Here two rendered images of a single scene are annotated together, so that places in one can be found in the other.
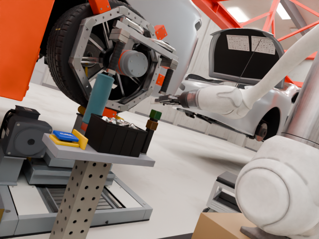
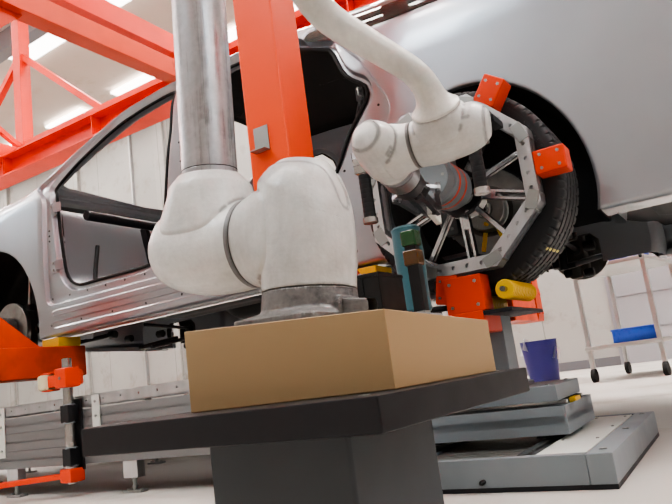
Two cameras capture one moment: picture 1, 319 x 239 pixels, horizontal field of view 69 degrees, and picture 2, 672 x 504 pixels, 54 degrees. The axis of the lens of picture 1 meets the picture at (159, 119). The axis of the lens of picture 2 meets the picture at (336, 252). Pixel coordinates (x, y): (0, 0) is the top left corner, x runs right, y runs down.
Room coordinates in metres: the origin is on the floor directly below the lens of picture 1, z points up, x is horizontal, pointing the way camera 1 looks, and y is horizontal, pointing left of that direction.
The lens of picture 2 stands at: (0.42, -1.48, 0.32)
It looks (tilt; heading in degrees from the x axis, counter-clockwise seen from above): 11 degrees up; 74
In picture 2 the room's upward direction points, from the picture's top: 8 degrees counter-clockwise
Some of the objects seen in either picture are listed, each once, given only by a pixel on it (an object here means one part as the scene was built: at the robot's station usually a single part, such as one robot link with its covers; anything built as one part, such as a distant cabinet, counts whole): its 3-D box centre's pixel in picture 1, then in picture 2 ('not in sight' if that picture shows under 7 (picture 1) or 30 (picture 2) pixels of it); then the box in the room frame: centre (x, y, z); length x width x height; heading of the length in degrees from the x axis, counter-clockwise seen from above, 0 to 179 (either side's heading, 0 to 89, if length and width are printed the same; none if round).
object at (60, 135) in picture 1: (65, 137); not in sight; (0.80, 0.29, 0.47); 0.07 x 0.07 x 0.02; 43
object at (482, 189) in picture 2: (166, 81); (477, 165); (1.28, 0.03, 0.83); 0.04 x 0.04 x 0.16
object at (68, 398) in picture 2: not in sight; (70, 419); (0.07, 1.47, 0.30); 0.09 x 0.05 x 0.50; 133
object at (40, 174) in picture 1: (67, 165); (499, 419); (1.44, 0.46, 0.13); 0.50 x 0.36 x 0.10; 133
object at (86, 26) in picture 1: (121, 61); (450, 188); (1.34, 0.32, 0.85); 0.54 x 0.07 x 0.54; 133
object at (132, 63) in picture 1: (127, 63); (441, 184); (1.28, 0.27, 0.85); 0.21 x 0.14 x 0.14; 43
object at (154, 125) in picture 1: (152, 124); (413, 258); (1.06, 0.02, 0.59); 0.04 x 0.04 x 0.04; 43
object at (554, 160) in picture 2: (158, 79); (552, 161); (1.56, 0.09, 0.85); 0.09 x 0.08 x 0.07; 133
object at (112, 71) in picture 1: (115, 57); (367, 197); (1.05, 0.28, 0.83); 0.04 x 0.04 x 0.16
